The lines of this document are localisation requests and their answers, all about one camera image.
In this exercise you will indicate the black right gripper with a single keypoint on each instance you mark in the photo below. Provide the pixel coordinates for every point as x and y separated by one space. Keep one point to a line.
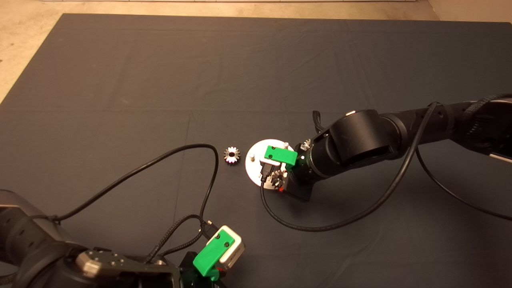
300 186

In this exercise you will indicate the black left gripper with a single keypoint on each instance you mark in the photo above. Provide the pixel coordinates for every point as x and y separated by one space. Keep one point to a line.
186 276

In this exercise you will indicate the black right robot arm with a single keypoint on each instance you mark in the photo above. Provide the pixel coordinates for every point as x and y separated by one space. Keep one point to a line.
360 136

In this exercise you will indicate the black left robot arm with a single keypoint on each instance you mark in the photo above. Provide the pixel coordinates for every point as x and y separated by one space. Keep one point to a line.
24 240

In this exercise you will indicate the round metal carrier plate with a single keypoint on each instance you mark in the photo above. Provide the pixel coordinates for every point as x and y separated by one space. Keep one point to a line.
254 168

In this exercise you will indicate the dark grey table cloth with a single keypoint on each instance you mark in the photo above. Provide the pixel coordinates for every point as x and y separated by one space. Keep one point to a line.
256 80

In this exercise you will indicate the bright green camera mount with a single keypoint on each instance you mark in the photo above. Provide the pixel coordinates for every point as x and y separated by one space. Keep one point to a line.
280 155
210 254

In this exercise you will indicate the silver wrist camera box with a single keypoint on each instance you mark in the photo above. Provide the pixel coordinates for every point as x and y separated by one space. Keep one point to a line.
270 163
236 248

